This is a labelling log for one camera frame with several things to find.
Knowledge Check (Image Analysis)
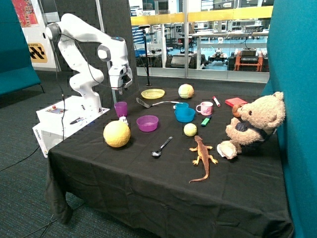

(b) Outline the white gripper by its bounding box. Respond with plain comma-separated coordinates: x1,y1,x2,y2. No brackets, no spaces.
108,65,133,95

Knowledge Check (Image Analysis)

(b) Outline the purple plastic cup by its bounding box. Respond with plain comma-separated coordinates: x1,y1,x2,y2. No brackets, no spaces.
114,101,127,118

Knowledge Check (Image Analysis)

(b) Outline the blue plastic cup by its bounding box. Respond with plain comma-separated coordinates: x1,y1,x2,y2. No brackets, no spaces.
175,102,189,111

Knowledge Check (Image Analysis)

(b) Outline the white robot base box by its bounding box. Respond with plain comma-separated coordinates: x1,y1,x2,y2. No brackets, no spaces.
33,96,109,157

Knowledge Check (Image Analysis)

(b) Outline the metal spatula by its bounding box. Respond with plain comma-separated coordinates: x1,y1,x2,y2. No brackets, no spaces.
136,98,180,109

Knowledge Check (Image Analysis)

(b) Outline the small white bottle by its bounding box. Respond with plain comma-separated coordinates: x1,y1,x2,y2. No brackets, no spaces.
119,116,129,125

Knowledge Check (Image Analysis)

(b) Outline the yellow plastic plate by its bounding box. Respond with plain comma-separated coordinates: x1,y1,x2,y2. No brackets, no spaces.
141,89,165,100

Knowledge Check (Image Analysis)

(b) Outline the purple plastic bowl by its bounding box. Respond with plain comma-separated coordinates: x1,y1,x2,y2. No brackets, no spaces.
136,115,159,132

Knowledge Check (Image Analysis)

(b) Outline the large yellow ball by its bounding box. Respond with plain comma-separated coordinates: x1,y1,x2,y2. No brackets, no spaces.
104,120,131,148

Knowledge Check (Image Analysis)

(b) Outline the pastel multicolour ball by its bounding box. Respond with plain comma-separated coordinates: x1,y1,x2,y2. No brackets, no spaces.
178,84,195,99

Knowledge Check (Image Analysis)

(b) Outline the blue plastic bowl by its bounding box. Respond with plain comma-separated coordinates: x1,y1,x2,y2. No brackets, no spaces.
174,108,196,123

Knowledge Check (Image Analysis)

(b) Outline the metal spoon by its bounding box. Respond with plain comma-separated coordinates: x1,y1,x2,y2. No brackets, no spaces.
151,136,173,159

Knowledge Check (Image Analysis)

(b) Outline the small yellow ball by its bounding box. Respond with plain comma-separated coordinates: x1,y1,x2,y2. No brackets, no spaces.
183,123,197,137

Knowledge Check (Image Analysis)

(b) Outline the pink printed mug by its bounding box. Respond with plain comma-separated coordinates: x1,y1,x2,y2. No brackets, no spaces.
196,102,213,116

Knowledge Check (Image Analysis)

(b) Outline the black tablecloth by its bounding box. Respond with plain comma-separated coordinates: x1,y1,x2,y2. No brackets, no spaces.
46,93,294,238

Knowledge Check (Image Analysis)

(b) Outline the green highlighter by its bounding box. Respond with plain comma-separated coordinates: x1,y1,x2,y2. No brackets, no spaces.
201,115,212,127

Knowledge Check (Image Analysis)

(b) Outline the red white marker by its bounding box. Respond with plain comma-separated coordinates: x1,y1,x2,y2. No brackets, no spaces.
212,96,220,107

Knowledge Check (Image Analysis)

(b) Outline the orange toy lizard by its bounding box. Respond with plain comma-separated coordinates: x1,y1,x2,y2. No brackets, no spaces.
189,135,218,183

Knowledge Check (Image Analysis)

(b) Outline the teal sofa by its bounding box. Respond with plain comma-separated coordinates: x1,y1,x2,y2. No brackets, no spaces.
0,0,41,95

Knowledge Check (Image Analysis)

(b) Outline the red box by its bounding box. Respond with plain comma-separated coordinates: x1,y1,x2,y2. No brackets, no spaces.
225,97,248,107

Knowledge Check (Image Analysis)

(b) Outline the beige teddy bear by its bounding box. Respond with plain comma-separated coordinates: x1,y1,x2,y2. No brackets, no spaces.
217,92,286,159

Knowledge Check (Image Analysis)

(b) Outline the black camera stand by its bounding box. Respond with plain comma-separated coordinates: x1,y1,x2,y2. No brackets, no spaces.
138,24,152,86

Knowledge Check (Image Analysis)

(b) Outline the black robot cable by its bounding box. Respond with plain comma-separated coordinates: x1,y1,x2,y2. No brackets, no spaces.
53,33,119,142

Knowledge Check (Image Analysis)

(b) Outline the teal partition wall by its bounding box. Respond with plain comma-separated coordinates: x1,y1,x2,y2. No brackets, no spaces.
263,0,317,238

